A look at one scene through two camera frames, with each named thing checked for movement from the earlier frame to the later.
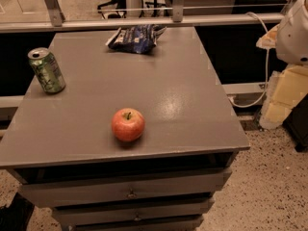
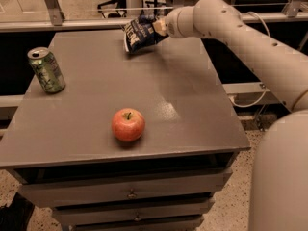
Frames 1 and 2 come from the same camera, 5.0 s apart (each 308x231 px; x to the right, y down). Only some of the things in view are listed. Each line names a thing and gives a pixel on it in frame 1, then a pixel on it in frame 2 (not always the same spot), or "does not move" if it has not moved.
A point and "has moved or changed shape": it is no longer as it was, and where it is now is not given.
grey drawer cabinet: x=63 y=143 does not move
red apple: x=128 y=124 does not move
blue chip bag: x=136 y=38 has moved or changed shape
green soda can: x=46 y=69 does not move
